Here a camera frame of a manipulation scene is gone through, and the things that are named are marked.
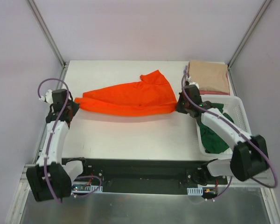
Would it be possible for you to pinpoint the orange t shirt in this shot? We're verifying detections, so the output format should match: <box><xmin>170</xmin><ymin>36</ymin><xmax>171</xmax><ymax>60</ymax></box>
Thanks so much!
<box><xmin>75</xmin><ymin>70</ymin><xmax>177</xmax><ymax>117</ymax></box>

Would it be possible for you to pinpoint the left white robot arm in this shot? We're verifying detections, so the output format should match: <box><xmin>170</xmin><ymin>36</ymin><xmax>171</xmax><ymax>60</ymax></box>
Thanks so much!
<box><xmin>26</xmin><ymin>89</ymin><xmax>89</xmax><ymax>202</ymax></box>

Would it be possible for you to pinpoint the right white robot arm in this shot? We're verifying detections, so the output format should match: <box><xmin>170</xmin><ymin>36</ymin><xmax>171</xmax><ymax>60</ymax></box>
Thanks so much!
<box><xmin>176</xmin><ymin>84</ymin><xmax>270</xmax><ymax>184</ymax></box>

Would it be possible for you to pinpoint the folded pink t shirt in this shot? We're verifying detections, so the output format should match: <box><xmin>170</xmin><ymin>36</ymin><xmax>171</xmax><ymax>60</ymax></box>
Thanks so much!
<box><xmin>197</xmin><ymin>71</ymin><xmax>230</xmax><ymax>95</ymax></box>

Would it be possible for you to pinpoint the folded lavender t shirt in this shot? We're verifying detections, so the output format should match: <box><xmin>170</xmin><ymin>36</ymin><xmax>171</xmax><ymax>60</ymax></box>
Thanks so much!
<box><xmin>183</xmin><ymin>65</ymin><xmax>189</xmax><ymax>77</ymax></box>

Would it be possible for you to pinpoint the folded beige t shirt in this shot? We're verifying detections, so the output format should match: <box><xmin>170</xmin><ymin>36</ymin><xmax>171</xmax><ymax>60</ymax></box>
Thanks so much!
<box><xmin>188</xmin><ymin>60</ymin><xmax>230</xmax><ymax>94</ymax></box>

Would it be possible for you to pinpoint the green t shirt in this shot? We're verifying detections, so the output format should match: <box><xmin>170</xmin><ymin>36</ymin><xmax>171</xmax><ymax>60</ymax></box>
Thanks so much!
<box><xmin>198</xmin><ymin>102</ymin><xmax>235</xmax><ymax>154</ymax></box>

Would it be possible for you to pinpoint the white plastic basket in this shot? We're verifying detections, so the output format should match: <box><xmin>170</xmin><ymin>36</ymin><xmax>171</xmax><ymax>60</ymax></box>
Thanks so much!
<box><xmin>196</xmin><ymin>94</ymin><xmax>251</xmax><ymax>160</ymax></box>

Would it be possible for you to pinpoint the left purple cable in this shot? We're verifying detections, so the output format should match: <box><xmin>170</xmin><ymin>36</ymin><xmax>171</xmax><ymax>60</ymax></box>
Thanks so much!
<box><xmin>37</xmin><ymin>78</ymin><xmax>103</xmax><ymax>203</ymax></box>

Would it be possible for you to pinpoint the purple cable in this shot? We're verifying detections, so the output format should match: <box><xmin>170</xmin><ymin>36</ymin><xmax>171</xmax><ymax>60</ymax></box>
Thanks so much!
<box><xmin>37</xmin><ymin>78</ymin><xmax>103</xmax><ymax>203</ymax></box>
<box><xmin>181</xmin><ymin>70</ymin><xmax>279</xmax><ymax>203</ymax></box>

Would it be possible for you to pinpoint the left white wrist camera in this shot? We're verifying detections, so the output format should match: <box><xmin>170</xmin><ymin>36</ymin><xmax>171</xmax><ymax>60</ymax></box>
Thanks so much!
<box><xmin>39</xmin><ymin>90</ymin><xmax>53</xmax><ymax>105</ymax></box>

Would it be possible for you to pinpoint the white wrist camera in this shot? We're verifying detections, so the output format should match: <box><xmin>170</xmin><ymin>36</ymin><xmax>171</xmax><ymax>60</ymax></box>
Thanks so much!
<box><xmin>185</xmin><ymin>80</ymin><xmax>199</xmax><ymax>88</ymax></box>
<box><xmin>39</xmin><ymin>90</ymin><xmax>53</xmax><ymax>105</ymax></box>

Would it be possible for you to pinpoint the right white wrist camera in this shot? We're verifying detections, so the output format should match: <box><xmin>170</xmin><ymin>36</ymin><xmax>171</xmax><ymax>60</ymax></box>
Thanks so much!
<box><xmin>185</xmin><ymin>80</ymin><xmax>199</xmax><ymax>88</ymax></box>

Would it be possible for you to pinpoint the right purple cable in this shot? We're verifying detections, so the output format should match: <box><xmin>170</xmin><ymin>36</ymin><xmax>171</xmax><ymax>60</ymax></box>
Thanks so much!
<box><xmin>181</xmin><ymin>70</ymin><xmax>279</xmax><ymax>203</ymax></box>

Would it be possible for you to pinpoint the right white cable duct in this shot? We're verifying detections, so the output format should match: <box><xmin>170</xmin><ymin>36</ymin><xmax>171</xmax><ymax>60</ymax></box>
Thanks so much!
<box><xmin>186</xmin><ymin>187</ymin><xmax>217</xmax><ymax>196</ymax></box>

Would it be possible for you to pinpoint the white cable duct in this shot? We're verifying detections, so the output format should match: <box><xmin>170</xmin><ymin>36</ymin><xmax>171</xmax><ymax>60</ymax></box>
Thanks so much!
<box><xmin>72</xmin><ymin>184</ymin><xmax>103</xmax><ymax>194</ymax></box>
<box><xmin>186</xmin><ymin>187</ymin><xmax>217</xmax><ymax>196</ymax></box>

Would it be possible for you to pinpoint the left aluminium post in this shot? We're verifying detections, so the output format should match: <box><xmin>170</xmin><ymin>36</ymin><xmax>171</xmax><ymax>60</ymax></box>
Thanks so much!
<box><xmin>26</xmin><ymin>0</ymin><xmax>66</xmax><ymax>68</ymax></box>

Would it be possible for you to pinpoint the aluminium post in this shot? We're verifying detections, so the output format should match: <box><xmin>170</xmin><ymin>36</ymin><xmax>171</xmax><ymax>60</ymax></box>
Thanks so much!
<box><xmin>228</xmin><ymin>0</ymin><xmax>273</xmax><ymax>70</ymax></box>
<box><xmin>26</xmin><ymin>0</ymin><xmax>66</xmax><ymax>68</ymax></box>

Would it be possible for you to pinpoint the left white cable duct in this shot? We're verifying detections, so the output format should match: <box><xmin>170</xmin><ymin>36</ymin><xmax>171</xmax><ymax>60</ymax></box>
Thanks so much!
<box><xmin>72</xmin><ymin>184</ymin><xmax>103</xmax><ymax>194</ymax></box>

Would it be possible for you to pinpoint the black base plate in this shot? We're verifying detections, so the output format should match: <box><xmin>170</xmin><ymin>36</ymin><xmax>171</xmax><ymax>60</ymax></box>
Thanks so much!
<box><xmin>76</xmin><ymin>157</ymin><xmax>228</xmax><ymax>195</ymax></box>

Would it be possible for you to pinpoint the right aluminium post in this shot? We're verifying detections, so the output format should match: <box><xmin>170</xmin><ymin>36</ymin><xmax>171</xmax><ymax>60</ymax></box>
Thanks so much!
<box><xmin>228</xmin><ymin>0</ymin><xmax>273</xmax><ymax>70</ymax></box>

